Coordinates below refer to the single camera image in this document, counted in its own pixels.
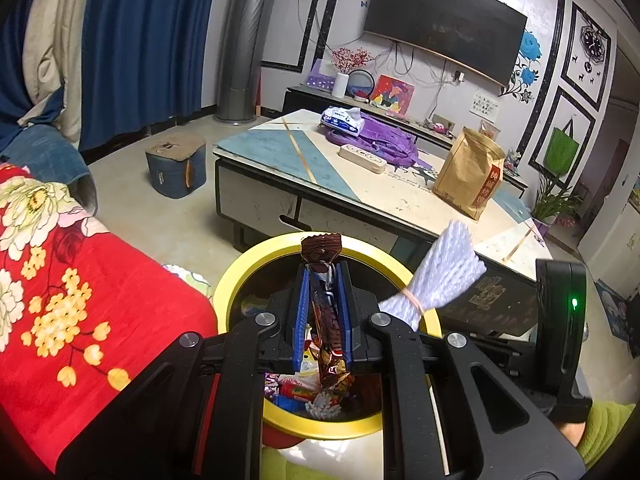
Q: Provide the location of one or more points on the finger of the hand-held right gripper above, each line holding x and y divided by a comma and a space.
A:
510, 352

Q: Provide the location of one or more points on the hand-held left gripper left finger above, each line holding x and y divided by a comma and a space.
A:
301, 320

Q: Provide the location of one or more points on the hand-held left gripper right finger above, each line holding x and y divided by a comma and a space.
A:
346, 320

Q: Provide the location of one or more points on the brown chocolate bar wrapper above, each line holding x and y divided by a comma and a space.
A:
325, 320

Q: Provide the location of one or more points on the yellow rimmed trash bin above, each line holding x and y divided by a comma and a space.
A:
380, 252

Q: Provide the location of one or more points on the white knitted cloth bundle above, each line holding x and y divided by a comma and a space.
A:
450, 265

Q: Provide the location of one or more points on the person's right forearm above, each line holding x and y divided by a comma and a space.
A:
610, 435

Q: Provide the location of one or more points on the blue cartoon picture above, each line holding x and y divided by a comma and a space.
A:
610, 302

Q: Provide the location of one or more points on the green potted plant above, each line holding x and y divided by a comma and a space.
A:
550, 205

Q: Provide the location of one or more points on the green fleece jacket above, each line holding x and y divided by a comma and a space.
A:
300, 467

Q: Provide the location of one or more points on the white power strip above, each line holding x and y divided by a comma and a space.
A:
362, 157

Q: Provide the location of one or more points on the red floral blanket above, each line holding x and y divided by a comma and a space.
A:
125, 310

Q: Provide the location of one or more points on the coffee table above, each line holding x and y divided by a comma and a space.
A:
270, 145

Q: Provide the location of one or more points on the green tote bag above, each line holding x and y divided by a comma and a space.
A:
560, 152

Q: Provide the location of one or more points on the brown paper bag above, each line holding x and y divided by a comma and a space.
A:
465, 175

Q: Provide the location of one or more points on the purple backpack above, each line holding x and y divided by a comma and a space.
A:
385, 140

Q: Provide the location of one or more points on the blue storage stool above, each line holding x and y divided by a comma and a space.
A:
170, 175

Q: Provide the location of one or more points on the blue white tissue pack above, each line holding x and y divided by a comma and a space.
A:
340, 120

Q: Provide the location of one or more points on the small pink object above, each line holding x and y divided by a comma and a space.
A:
440, 127

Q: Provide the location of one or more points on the small orange packet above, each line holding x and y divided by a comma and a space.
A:
490, 132

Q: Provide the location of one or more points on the round sand art ornament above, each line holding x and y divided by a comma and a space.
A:
361, 94

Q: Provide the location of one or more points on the colourful painting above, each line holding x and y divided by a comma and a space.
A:
392, 95

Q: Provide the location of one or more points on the white vase pink flowers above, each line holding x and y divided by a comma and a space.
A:
341, 87

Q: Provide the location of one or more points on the white paper note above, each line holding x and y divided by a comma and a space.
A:
485, 106

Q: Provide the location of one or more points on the silver tower air conditioner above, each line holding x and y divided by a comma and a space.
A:
245, 50

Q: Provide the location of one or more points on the beige curtain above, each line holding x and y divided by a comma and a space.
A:
55, 35

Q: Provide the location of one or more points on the white wall plug adapter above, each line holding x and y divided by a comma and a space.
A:
458, 77

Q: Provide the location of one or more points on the black wall clock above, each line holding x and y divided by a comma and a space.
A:
593, 42

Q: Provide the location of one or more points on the black wall television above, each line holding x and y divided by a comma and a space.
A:
445, 20

